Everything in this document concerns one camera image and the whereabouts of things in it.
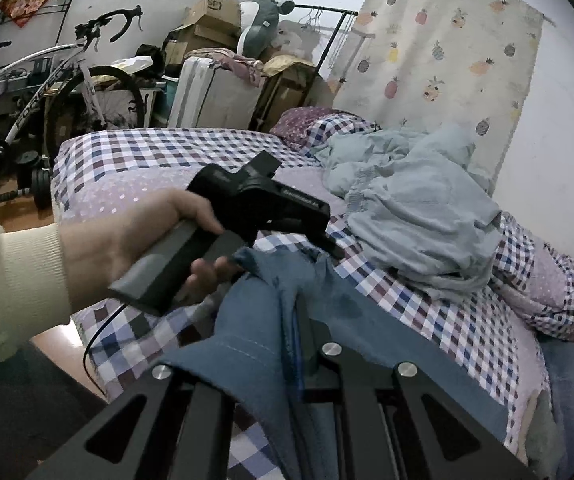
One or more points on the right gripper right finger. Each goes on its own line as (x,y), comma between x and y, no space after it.
(394,423)

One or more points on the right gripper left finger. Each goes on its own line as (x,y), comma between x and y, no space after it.
(168,425)

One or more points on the dark teal shirt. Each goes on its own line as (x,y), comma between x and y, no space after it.
(267,339)

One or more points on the cream sleeve forearm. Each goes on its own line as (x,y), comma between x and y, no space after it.
(33,292)

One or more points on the black clothes rack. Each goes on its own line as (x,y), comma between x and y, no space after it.
(333,26)

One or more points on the person's left hand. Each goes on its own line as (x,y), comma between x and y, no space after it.
(97,252)

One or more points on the white storage box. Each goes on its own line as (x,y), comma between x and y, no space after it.
(212,94)

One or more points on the olive green folded garment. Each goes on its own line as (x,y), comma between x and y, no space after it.
(543,441)

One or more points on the light grey-green jacket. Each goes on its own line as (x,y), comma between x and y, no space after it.
(417,204)

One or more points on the cardboard box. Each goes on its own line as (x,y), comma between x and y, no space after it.
(222,15)

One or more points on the blue cartoon pillow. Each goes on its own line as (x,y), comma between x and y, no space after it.
(559,361)

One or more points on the folded plaid quilt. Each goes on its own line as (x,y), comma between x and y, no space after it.
(534,278)

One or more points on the pineapple print curtain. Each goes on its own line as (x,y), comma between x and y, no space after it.
(423,64)

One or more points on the bicycle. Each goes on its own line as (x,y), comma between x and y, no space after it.
(53,95)

